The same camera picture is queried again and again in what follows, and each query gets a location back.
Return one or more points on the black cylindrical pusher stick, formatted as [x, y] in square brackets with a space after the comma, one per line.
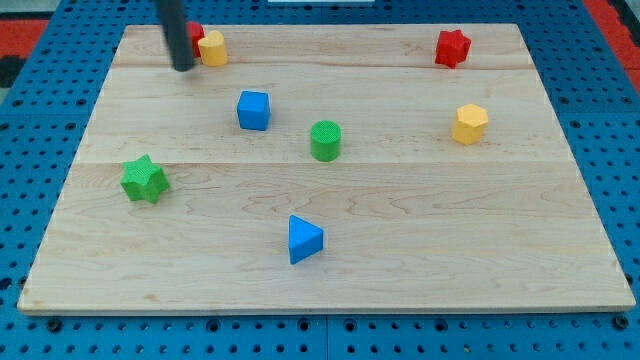
[172, 18]

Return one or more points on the yellow heart block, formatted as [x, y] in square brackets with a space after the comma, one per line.
[213, 51]

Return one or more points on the red block behind stick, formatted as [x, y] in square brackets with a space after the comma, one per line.
[195, 32]

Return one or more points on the blue cube block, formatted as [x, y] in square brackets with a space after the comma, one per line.
[253, 110]

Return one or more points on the green star block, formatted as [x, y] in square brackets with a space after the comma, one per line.
[143, 180]

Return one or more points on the green cylinder block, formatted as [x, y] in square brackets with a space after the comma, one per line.
[325, 136]

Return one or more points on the wooden board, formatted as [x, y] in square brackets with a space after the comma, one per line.
[414, 222]

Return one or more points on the blue triangle block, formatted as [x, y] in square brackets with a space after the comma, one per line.
[304, 239]

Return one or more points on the red star block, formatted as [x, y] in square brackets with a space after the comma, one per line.
[452, 48]

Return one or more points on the yellow hexagon block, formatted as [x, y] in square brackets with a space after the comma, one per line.
[469, 124]

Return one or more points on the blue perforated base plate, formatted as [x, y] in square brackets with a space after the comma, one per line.
[48, 106]

